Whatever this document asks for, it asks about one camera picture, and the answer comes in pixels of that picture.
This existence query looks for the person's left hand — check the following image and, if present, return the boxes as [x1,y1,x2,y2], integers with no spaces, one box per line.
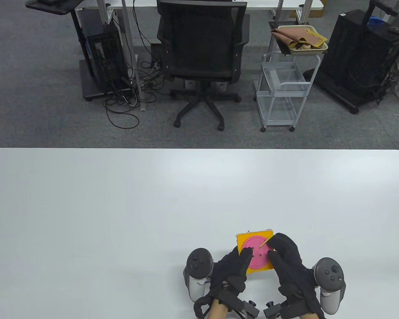
[210,247,254,295]

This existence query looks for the person's right hand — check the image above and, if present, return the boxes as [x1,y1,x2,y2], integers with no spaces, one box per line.
[268,233,319,301]

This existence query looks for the pink felt button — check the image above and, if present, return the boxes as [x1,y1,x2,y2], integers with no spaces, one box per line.
[243,235,272,269]

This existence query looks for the yellow felt square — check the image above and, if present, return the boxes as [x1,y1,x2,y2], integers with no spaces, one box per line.
[236,229,274,275]

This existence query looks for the person's left forearm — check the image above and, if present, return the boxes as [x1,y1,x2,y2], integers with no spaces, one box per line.
[208,297,230,319]

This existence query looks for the grey left hand controller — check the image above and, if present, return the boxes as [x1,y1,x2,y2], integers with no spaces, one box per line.
[184,248,214,303]

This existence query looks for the grey hand controller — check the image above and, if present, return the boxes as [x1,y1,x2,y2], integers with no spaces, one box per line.
[184,248,214,303]
[313,258,347,315]

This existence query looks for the grey right hand controller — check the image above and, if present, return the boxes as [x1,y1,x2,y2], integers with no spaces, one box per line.
[313,258,347,315]

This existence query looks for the beige plastic tray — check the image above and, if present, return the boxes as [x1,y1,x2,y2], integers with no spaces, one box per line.
[278,25,329,55]

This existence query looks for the black equipment cart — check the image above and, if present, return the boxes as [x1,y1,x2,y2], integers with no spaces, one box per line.
[304,0,399,114]

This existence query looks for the brown cloth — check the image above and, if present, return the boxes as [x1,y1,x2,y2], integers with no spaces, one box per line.
[270,27,328,50]

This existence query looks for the black office chair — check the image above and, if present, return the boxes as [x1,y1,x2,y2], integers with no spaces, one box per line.
[156,0,250,132]

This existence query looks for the black computer tower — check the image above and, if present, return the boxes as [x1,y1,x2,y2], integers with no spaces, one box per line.
[76,8,131,102]

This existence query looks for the cardboard box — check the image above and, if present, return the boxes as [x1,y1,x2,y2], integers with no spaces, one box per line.
[296,0,328,19]

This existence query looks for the white desk with aluminium legs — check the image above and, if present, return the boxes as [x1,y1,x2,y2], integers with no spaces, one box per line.
[76,0,325,111]

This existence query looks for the black side stand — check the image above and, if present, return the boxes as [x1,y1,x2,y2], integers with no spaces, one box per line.
[25,0,84,16]

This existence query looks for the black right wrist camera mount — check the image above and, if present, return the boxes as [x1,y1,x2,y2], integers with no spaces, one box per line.
[264,299,326,319]

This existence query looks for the white wire utility cart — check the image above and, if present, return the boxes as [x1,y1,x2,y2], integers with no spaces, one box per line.
[254,52,321,133]

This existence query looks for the tangled black floor cables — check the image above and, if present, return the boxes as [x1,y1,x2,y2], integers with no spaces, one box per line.
[102,20,167,129]

